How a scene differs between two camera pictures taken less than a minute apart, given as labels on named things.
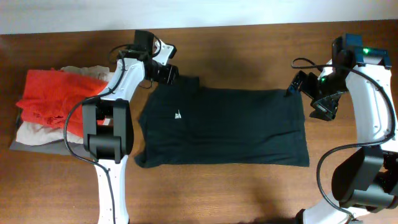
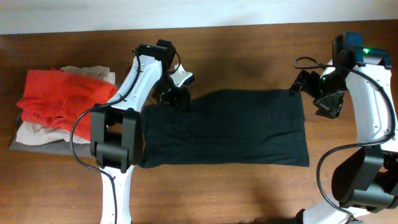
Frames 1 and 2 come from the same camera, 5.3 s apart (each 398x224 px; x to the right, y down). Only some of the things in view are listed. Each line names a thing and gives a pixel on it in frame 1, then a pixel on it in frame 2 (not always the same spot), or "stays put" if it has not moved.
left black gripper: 167,76 -> 178,101
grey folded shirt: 56,147 stays put
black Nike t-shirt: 183,126 stays put
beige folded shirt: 30,133 stays put
